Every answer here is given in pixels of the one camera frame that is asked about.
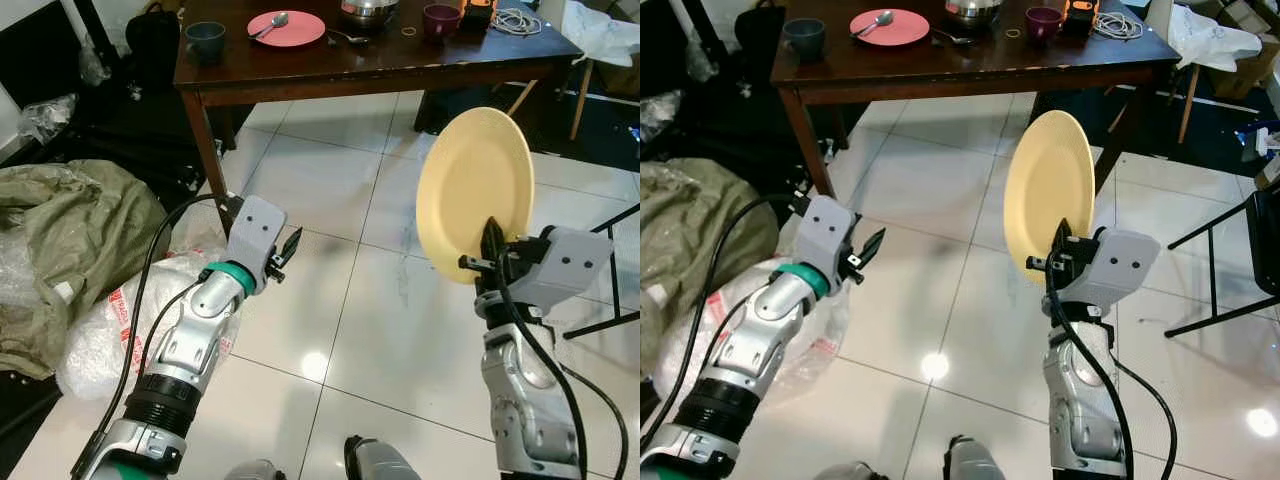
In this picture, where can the yellow round plate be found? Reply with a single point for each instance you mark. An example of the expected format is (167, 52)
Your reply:
(1045, 190)
(470, 190)

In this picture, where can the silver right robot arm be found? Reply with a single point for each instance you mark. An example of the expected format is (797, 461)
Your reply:
(525, 400)
(1080, 400)

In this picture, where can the clear plastic bag red print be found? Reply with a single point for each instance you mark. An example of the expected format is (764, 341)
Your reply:
(830, 330)
(100, 340)

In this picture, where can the olive woven sack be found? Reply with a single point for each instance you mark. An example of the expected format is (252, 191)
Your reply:
(700, 220)
(80, 230)

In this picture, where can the wooden chair legs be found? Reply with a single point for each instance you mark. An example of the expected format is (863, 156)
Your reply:
(1188, 100)
(581, 100)

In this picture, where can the dark wooden table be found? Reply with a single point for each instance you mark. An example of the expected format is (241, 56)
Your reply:
(980, 65)
(380, 65)

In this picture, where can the robot left leg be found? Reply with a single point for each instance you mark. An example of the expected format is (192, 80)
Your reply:
(255, 472)
(848, 473)

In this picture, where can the robot leg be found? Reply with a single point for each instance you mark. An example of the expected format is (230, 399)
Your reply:
(255, 472)
(975, 462)
(380, 462)
(848, 473)

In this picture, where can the pink round plate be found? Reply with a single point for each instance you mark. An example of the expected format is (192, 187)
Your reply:
(905, 30)
(300, 32)

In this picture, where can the silver metal spoon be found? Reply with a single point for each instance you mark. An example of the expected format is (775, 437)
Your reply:
(355, 39)
(958, 40)
(278, 20)
(883, 19)

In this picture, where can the dark grey cup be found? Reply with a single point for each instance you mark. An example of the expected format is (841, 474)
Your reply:
(804, 42)
(205, 45)

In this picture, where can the robot right leg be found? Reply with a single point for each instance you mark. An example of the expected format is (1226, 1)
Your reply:
(975, 462)
(380, 462)

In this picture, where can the maroon cup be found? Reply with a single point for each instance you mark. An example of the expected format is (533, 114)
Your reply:
(1044, 24)
(441, 22)

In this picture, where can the orange and black device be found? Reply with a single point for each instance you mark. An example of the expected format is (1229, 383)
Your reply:
(480, 12)
(1080, 15)

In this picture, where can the white plastic bag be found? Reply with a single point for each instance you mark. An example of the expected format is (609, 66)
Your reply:
(1210, 40)
(600, 35)

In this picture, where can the black bag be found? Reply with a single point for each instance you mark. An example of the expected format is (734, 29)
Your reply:
(760, 40)
(152, 40)

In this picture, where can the steel bowl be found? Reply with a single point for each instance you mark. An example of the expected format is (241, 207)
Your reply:
(368, 10)
(972, 10)

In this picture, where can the cardboard box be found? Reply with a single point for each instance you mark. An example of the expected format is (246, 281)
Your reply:
(1250, 50)

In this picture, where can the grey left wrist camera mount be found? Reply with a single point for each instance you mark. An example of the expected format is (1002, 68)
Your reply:
(252, 235)
(825, 235)

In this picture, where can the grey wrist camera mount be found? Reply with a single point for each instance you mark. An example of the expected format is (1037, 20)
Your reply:
(252, 235)
(565, 265)
(825, 235)
(1125, 265)

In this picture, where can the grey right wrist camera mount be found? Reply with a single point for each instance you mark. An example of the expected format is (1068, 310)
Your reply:
(565, 265)
(1125, 265)

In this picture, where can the black metal chair frame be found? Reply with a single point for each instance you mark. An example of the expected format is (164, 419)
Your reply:
(1212, 270)
(612, 270)

